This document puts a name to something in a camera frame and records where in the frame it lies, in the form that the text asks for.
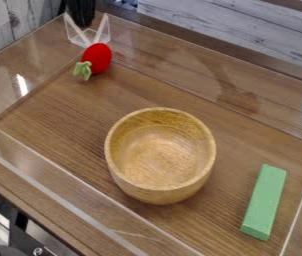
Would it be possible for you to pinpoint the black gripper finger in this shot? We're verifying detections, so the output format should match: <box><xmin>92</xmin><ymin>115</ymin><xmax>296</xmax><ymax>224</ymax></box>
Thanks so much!
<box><xmin>65</xmin><ymin>0</ymin><xmax>96</xmax><ymax>28</ymax></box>

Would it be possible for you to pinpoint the red plush strawberry toy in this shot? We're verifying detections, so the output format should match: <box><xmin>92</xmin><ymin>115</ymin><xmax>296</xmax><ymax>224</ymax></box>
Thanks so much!
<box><xmin>73</xmin><ymin>43</ymin><xmax>112</xmax><ymax>81</ymax></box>

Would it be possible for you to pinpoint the clear acrylic corner bracket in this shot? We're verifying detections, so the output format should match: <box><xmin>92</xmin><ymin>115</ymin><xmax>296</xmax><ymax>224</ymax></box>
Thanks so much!
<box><xmin>64</xmin><ymin>14</ymin><xmax>111</xmax><ymax>48</ymax></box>

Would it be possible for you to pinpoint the green rectangular block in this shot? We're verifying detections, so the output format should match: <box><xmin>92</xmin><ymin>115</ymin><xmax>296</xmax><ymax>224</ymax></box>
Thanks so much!
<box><xmin>240</xmin><ymin>164</ymin><xmax>287</xmax><ymax>241</ymax></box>

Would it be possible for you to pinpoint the wooden bowl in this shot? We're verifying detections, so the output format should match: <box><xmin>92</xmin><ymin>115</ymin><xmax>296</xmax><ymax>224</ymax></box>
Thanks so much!
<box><xmin>104</xmin><ymin>107</ymin><xmax>216</xmax><ymax>205</ymax></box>

